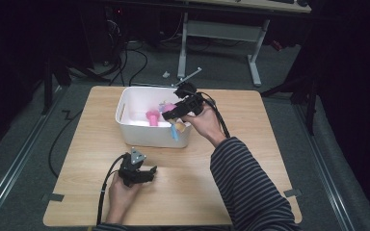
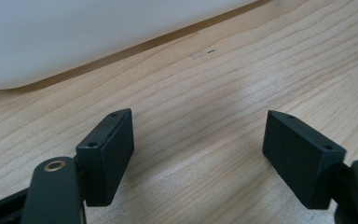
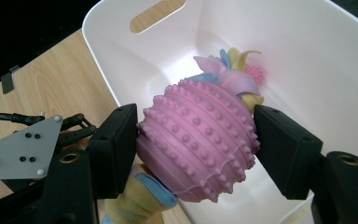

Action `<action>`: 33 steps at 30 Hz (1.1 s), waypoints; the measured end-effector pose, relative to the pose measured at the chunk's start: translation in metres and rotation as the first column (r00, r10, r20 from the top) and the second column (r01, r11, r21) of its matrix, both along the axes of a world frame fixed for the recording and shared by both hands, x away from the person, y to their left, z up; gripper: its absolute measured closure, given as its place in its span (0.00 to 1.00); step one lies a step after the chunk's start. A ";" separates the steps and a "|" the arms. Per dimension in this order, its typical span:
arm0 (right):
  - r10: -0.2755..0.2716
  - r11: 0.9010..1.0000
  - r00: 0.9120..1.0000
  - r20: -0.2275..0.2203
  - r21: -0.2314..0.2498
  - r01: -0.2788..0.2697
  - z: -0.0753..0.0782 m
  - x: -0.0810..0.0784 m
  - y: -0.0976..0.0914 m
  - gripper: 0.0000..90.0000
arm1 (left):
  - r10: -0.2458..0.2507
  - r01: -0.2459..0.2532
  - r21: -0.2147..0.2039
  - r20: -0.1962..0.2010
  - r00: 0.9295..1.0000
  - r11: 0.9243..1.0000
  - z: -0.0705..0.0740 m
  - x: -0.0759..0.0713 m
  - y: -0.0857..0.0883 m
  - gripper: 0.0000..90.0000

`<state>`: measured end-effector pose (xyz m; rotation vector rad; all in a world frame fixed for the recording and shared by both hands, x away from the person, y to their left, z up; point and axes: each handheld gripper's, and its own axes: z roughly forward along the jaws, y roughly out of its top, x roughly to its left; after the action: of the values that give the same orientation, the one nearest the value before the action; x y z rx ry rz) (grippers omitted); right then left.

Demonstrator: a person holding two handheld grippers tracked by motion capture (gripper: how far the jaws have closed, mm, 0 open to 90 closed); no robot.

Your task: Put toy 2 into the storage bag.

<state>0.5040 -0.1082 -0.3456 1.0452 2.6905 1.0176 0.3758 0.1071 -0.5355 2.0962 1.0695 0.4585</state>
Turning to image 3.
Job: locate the pink doll toy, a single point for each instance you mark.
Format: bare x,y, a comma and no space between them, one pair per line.
195,140

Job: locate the grey tape strip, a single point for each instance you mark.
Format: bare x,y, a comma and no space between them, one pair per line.
8,81

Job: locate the white plastic bin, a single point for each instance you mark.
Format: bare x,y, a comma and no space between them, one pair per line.
307,68

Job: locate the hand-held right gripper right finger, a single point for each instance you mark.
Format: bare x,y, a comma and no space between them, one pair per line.
287,152

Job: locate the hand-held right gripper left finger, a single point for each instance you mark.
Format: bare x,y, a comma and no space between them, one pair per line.
113,155

